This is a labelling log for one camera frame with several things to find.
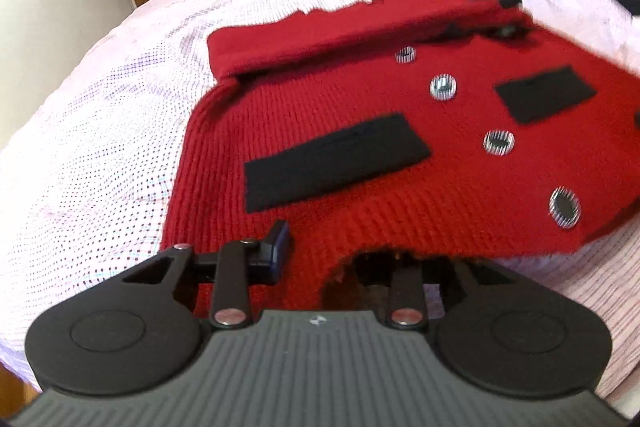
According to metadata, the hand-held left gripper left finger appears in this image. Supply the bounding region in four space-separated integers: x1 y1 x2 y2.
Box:
120 221 293 329

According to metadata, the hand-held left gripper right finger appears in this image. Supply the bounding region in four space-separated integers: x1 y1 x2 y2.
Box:
390 257 501 329

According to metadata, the red knit sweater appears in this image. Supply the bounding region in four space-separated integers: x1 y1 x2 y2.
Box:
162 0 640 314

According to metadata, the pink checked bedspread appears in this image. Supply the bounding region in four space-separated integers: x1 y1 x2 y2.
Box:
0 0 640 403

